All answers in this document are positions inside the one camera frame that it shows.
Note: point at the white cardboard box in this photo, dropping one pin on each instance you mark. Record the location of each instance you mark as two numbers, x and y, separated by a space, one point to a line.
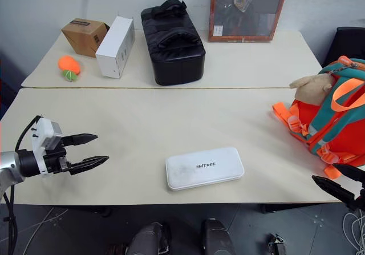
115 48

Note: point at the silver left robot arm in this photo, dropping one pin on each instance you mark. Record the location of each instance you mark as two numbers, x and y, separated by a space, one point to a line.
11 166

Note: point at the black padded carry bag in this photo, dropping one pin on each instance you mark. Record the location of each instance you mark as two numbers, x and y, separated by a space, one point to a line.
174 49

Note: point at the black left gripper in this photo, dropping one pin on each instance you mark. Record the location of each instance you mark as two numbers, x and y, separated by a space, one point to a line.
55 159

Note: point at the orange plush carrot toy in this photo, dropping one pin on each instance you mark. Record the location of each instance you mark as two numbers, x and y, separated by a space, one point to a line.
68 65

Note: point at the brown cardboard box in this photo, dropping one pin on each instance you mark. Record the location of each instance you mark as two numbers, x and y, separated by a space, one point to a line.
82 36

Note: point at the orange and teal backpack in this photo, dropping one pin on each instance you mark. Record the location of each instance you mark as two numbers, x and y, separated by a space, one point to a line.
336 123

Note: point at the white case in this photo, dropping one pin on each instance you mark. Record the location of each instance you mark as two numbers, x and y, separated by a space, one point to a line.
204 168

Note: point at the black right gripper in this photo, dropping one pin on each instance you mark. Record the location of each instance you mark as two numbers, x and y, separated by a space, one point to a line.
360 200

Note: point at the beige plush toy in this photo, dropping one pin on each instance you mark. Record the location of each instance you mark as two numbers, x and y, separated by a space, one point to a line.
312 88

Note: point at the black chair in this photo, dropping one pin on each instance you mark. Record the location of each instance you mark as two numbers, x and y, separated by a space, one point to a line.
348 44

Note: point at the dark rounded shape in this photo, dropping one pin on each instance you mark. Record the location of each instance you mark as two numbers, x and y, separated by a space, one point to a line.
148 239
216 236

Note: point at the small black floor object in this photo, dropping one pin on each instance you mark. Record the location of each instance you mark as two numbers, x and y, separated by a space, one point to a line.
277 245

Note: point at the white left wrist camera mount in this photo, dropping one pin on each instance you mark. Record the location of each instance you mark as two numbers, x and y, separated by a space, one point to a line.
42 129

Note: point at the wooden framed dark picture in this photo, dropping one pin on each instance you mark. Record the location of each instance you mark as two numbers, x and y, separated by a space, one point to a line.
245 9

